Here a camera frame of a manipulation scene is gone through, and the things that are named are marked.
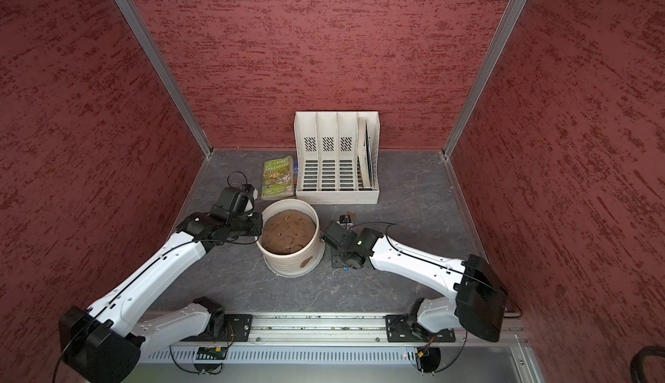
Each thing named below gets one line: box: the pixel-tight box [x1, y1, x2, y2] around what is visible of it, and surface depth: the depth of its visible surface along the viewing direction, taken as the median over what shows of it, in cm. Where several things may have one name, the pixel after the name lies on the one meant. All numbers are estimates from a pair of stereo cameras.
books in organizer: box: [356, 116, 375, 189], surface depth 96 cm
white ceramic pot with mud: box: [255, 198, 326, 279], surface depth 84 cm
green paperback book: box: [260, 155, 295, 201], surface depth 108 cm
